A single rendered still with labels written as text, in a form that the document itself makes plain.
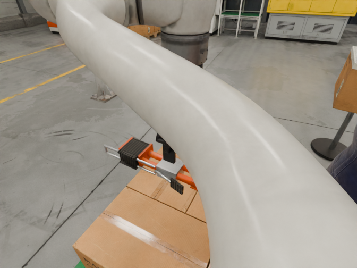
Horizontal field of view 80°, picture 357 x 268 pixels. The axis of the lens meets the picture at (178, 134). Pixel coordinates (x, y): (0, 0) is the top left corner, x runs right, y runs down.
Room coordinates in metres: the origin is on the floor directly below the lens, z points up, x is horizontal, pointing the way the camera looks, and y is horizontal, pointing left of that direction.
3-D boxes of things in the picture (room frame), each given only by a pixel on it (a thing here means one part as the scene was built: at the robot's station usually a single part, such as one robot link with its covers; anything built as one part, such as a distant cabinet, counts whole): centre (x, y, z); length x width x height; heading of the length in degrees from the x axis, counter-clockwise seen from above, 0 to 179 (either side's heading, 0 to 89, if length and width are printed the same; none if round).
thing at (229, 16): (7.64, -1.98, 0.32); 1.25 x 0.52 x 0.63; 67
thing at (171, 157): (0.37, 0.02, 1.24); 0.03 x 0.01 x 0.07; 62
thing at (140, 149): (0.53, 0.14, 1.09); 0.08 x 0.07 x 0.05; 62
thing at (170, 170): (0.46, 0.02, 1.08); 0.07 x 0.07 x 0.04; 62
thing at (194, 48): (0.43, -0.01, 1.45); 0.09 x 0.09 x 0.06
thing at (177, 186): (0.46, 0.12, 1.09); 0.31 x 0.03 x 0.05; 62
